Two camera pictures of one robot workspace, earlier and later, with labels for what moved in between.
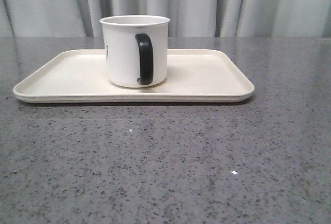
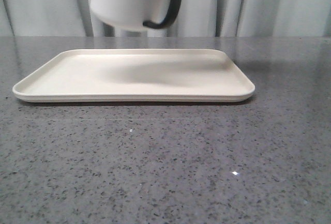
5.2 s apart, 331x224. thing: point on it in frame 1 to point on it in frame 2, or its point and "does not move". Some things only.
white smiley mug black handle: [137, 47] to [129, 1]
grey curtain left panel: [72, 6] does not move
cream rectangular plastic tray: [192, 75] does not move
